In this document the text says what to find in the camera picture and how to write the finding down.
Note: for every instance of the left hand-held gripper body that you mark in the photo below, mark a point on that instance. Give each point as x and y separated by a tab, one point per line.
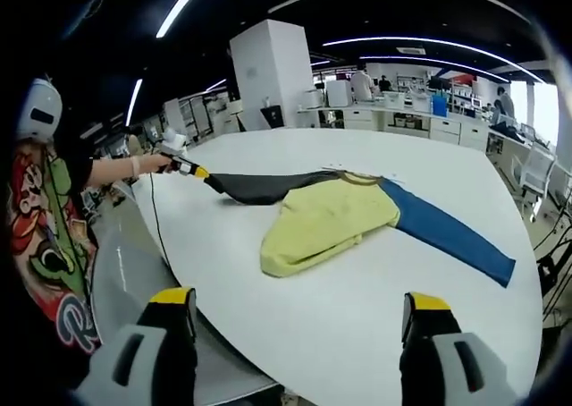
175	141

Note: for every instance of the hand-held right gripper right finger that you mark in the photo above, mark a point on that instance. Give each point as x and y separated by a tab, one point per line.
447	366

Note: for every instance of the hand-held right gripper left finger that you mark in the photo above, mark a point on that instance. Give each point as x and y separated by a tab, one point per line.
134	366

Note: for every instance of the yellow garment with dark sleeves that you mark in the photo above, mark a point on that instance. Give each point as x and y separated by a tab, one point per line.
330	227

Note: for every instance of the person's left hand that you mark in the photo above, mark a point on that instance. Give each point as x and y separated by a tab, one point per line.
154	164

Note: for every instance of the grey office chair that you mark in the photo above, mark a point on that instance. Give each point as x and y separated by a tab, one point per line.
129	281

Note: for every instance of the black panel stand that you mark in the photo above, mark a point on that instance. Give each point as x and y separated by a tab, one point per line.
272	117

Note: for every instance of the white square pillar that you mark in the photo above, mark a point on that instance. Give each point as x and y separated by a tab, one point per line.
272	66

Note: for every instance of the white head-worn device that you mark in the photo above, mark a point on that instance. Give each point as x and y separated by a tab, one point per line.
40	111

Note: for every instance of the person's printed shirt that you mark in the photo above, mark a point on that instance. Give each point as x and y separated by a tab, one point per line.
44	227

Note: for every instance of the white cabinet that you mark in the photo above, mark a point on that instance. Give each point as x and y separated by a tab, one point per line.
338	94

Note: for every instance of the white mesh chair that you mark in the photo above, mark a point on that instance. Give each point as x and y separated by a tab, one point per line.
534	173

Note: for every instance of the long white workbench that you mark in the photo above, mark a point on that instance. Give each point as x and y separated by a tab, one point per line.
447	126

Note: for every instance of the blue storage bin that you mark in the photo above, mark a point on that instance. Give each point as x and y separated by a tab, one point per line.
439	105

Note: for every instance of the long ceiling light strip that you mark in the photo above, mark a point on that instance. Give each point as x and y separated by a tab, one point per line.
447	61
420	39

